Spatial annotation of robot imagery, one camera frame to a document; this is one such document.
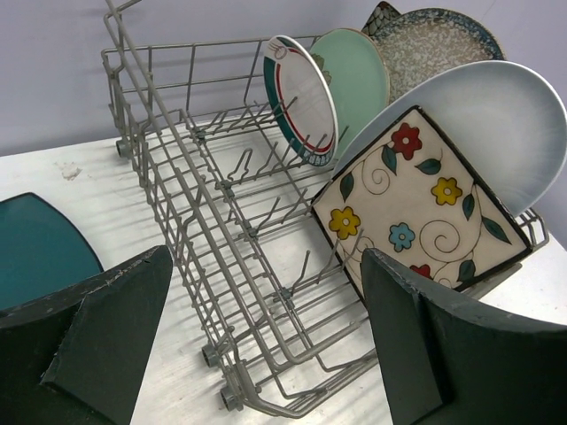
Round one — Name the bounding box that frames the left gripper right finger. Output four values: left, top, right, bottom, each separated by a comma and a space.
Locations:
361, 249, 566, 424

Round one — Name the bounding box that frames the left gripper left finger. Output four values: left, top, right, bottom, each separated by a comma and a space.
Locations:
1, 245, 173, 424

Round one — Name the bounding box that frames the teal square plate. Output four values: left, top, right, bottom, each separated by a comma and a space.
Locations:
1, 192, 104, 310

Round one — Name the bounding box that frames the cream square flower plate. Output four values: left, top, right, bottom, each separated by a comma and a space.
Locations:
313, 105, 532, 291

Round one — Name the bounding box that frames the white oval platter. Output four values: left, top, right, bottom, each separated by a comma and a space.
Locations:
333, 60, 566, 216

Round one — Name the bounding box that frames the round plate teal rim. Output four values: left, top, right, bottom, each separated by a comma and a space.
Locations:
263, 35, 338, 166

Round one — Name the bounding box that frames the mint green flower plate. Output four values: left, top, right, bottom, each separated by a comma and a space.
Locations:
310, 28, 390, 157

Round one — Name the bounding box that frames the speckled beige round plate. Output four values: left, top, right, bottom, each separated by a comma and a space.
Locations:
369, 8, 506, 103

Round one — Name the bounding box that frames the black square floral plate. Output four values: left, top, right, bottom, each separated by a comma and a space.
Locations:
361, 1, 401, 36

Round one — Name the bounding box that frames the grey wire dish rack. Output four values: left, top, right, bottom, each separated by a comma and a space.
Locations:
100, 0, 550, 420

